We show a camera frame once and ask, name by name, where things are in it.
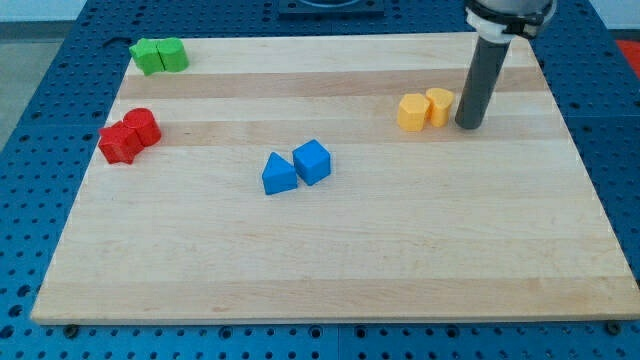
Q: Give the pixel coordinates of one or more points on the green half-round block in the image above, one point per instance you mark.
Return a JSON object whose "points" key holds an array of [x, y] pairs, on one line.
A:
{"points": [[173, 54]]}

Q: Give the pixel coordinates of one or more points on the blue cube block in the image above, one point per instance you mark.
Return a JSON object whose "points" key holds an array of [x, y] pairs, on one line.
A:
{"points": [[312, 162]]}

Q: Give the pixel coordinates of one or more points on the wooden board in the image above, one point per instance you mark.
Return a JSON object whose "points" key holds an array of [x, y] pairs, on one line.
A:
{"points": [[499, 224]]}

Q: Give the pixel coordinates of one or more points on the blue triangle block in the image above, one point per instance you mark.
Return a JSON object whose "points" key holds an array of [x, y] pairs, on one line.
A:
{"points": [[278, 175]]}

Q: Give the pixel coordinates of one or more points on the red star block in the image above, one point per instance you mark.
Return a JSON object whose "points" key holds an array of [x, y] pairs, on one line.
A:
{"points": [[119, 144]]}

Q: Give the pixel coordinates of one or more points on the yellow hexagon block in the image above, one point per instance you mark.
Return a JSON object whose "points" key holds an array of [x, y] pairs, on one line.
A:
{"points": [[412, 112]]}

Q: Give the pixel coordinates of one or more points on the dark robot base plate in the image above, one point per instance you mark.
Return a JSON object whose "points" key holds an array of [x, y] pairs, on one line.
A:
{"points": [[299, 8]]}

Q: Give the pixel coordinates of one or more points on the red cylinder block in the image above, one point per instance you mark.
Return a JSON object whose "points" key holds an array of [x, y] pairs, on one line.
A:
{"points": [[143, 122]]}

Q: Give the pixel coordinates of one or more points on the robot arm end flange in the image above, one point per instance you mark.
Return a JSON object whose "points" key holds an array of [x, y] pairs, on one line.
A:
{"points": [[499, 21]]}

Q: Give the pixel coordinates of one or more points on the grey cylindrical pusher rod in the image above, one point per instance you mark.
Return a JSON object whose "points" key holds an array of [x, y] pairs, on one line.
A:
{"points": [[485, 68]]}

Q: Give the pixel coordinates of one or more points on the green star block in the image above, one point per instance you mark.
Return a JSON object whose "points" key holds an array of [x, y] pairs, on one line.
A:
{"points": [[146, 56]]}

